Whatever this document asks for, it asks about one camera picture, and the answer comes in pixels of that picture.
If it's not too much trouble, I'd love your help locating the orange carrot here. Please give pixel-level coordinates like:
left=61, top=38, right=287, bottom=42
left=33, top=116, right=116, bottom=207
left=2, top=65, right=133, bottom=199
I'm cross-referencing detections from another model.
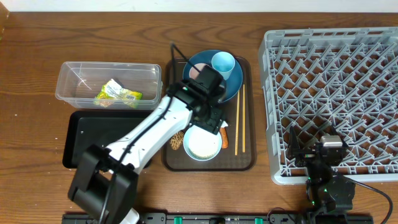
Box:
left=220, top=127, right=229, bottom=149

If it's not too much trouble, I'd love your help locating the white cooked rice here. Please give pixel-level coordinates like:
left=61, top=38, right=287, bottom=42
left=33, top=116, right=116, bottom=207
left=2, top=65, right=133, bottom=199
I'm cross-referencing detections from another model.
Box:
left=188, top=126, right=219, bottom=158

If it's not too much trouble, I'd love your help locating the light blue bowl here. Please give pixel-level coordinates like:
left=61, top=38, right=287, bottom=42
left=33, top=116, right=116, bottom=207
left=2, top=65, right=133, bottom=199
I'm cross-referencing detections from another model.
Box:
left=183, top=126, right=222, bottom=161

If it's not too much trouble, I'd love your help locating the brown noodle clump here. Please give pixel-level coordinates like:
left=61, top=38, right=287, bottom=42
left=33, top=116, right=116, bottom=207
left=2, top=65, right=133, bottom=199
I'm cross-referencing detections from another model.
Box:
left=169, top=131, right=184, bottom=150

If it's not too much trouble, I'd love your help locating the white tissue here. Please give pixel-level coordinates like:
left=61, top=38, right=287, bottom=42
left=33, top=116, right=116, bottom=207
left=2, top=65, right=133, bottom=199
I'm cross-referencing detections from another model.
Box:
left=221, top=121, right=228, bottom=128

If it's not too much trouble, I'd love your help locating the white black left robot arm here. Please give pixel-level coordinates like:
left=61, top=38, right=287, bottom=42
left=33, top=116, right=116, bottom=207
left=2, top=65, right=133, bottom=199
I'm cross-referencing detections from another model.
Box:
left=68, top=78, right=226, bottom=223

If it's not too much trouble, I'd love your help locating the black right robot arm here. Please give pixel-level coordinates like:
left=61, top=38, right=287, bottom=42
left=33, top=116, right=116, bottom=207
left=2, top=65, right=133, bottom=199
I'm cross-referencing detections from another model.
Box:
left=287, top=127, right=355, bottom=223

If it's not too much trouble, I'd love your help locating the grey dishwasher rack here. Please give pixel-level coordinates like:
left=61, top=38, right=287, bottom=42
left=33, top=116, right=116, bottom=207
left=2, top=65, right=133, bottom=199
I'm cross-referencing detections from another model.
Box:
left=258, top=27, right=397, bottom=185

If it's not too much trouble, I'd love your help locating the black waste tray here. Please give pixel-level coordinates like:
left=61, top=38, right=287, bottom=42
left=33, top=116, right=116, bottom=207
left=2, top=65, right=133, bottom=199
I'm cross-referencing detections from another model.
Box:
left=62, top=110, right=151, bottom=169

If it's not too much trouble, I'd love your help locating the left wooden chopstick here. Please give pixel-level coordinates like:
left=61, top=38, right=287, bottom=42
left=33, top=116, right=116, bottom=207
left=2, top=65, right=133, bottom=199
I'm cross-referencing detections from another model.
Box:
left=234, top=90, right=240, bottom=156

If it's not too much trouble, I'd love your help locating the wooden chopstick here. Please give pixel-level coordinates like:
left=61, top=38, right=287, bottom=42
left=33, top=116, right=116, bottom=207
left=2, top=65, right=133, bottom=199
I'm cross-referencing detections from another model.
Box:
left=234, top=90, right=240, bottom=156
left=242, top=84, right=246, bottom=153

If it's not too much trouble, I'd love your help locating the right wooden chopstick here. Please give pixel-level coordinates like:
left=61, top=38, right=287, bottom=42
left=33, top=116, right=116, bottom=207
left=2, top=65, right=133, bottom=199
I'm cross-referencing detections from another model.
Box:
left=242, top=84, right=246, bottom=153

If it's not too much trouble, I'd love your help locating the pink cup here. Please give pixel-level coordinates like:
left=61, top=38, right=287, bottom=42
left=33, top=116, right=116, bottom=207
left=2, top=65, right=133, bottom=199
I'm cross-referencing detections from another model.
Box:
left=189, top=63, right=206, bottom=80

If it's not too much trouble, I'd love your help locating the light blue cup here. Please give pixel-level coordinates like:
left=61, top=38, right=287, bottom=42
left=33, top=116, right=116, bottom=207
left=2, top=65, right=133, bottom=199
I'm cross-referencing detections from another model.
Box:
left=211, top=52, right=236, bottom=80

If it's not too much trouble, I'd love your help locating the dark blue plate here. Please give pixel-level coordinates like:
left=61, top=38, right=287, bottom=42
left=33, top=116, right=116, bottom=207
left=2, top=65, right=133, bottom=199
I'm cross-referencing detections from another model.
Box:
left=190, top=50, right=243, bottom=103

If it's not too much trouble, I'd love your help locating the green yellow snack wrapper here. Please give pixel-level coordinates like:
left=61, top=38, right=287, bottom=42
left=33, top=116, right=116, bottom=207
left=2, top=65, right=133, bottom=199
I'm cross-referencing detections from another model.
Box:
left=94, top=79, right=143, bottom=108

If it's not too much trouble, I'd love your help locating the clear plastic bin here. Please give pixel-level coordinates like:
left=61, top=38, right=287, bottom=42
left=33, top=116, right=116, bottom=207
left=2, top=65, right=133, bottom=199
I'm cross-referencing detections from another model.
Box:
left=55, top=62, right=162, bottom=110

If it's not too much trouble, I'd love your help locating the black mounting rail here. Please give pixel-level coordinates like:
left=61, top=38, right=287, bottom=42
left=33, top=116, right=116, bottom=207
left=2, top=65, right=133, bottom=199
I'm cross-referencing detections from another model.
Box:
left=61, top=213, right=374, bottom=224

